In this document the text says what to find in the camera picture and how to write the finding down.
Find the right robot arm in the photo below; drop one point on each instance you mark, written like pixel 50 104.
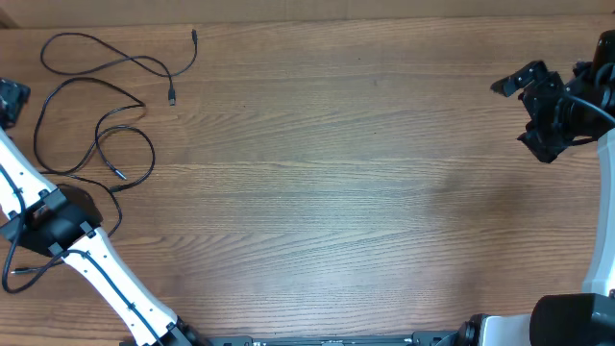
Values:
pixel 585 318

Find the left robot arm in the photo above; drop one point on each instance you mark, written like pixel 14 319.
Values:
pixel 62 223

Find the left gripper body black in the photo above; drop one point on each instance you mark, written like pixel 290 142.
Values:
pixel 11 94

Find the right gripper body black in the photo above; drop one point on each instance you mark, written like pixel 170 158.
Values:
pixel 553 123

